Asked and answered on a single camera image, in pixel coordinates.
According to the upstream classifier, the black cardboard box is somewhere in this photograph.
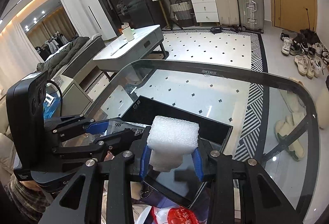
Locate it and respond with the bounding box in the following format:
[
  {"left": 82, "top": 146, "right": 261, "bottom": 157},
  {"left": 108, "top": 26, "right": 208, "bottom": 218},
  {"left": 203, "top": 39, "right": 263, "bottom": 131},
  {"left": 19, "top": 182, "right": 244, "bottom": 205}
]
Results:
[{"left": 120, "top": 96, "right": 233, "bottom": 208}]

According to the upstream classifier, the beige slippers pair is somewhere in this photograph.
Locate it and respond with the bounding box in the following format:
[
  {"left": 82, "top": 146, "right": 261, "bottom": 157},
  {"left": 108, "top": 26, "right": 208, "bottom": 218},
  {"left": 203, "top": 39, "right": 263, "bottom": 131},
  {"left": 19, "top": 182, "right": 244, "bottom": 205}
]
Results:
[{"left": 274, "top": 89, "right": 306, "bottom": 162}]

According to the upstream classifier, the grey sofa with coat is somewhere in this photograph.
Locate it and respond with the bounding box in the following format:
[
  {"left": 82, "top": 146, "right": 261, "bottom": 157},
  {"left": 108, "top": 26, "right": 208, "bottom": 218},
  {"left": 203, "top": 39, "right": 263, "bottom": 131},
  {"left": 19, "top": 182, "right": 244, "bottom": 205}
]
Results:
[{"left": 36, "top": 34, "right": 105, "bottom": 83}]

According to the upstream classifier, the silver suitcase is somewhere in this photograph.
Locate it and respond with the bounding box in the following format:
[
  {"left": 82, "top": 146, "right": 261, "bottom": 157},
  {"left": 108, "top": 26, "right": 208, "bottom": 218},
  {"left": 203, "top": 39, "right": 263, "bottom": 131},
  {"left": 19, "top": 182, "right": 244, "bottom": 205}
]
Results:
[{"left": 237, "top": 0, "right": 264, "bottom": 34}]

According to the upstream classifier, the woven basket under table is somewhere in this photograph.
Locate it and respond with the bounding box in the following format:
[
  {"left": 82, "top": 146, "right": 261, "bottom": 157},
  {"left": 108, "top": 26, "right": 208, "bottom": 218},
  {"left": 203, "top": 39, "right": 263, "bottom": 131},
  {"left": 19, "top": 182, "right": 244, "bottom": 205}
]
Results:
[{"left": 170, "top": 0, "right": 194, "bottom": 28}]

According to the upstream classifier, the plaid sleeve forearm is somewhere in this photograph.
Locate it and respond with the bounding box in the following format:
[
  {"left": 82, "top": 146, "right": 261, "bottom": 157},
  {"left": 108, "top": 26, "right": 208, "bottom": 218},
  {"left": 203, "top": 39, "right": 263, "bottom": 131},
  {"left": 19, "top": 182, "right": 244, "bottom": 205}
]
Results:
[{"left": 5, "top": 174, "right": 50, "bottom": 223}]

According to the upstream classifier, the white foam block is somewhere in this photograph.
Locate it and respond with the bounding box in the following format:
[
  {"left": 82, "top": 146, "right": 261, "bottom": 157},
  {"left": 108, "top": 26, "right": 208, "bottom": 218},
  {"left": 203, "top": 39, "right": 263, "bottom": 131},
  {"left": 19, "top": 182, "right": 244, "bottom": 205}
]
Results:
[{"left": 147, "top": 116, "right": 200, "bottom": 172}]

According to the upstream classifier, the white coffee table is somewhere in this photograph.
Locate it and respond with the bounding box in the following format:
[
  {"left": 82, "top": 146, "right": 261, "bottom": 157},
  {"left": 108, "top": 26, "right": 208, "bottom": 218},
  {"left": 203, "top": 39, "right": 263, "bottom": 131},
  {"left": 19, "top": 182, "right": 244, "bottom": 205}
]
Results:
[{"left": 93, "top": 25, "right": 169, "bottom": 78}]

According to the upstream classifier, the red white balloon glue packet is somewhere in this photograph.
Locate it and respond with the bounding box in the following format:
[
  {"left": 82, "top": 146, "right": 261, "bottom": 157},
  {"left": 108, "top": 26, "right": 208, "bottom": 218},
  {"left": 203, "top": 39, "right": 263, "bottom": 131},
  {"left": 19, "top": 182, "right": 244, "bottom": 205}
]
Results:
[{"left": 151, "top": 206, "right": 199, "bottom": 224}]

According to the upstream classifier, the white cup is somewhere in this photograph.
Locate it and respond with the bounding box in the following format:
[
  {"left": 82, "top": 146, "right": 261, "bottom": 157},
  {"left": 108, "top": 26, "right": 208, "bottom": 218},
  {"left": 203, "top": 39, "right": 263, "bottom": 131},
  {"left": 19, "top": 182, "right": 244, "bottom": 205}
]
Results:
[{"left": 122, "top": 26, "right": 134, "bottom": 42}]

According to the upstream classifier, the pile of shoes on floor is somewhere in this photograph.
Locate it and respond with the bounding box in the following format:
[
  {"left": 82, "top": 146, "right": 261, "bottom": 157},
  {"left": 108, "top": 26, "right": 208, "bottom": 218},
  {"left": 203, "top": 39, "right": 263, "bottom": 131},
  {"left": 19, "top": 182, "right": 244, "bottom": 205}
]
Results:
[{"left": 280, "top": 29, "right": 328, "bottom": 79}]

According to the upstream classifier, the small grey side cabinet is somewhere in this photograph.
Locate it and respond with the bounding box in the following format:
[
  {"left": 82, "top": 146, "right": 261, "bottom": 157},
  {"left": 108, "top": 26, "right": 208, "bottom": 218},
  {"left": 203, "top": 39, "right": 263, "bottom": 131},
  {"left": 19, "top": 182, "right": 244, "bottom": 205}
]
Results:
[{"left": 52, "top": 75, "right": 93, "bottom": 117}]

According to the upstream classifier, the anime printed desk mat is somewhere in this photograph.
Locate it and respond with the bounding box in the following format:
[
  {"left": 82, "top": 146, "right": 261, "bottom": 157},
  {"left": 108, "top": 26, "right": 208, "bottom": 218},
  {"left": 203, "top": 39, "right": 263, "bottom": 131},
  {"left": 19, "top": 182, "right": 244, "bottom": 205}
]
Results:
[{"left": 131, "top": 182, "right": 211, "bottom": 223}]

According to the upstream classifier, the white medicine sachet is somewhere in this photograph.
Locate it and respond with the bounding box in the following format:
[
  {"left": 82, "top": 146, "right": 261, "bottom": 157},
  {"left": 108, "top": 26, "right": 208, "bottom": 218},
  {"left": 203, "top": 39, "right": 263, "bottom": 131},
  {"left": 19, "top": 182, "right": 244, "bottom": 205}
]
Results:
[{"left": 106, "top": 119, "right": 148, "bottom": 136}]

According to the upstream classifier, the beige suitcase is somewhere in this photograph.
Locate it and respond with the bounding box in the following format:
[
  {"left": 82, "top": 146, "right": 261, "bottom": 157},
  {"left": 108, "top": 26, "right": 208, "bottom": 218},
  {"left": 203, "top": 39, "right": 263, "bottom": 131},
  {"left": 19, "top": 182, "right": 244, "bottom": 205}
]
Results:
[{"left": 215, "top": 0, "right": 240, "bottom": 26}]

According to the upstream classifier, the white trash bin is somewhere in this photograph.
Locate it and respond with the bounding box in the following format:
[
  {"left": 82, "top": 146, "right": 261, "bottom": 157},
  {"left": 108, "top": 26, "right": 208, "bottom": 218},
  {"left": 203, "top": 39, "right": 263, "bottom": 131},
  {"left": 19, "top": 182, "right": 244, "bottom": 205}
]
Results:
[{"left": 316, "top": 76, "right": 329, "bottom": 129}]

